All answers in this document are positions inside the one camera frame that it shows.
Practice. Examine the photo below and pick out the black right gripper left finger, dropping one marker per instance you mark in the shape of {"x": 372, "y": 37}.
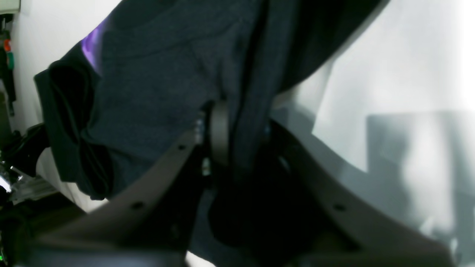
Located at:
{"x": 150, "y": 223}

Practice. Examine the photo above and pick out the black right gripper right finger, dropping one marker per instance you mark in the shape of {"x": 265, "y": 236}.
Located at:
{"x": 355, "y": 234}

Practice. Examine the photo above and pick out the black T-shirt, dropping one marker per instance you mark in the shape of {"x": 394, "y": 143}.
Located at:
{"x": 158, "y": 63}

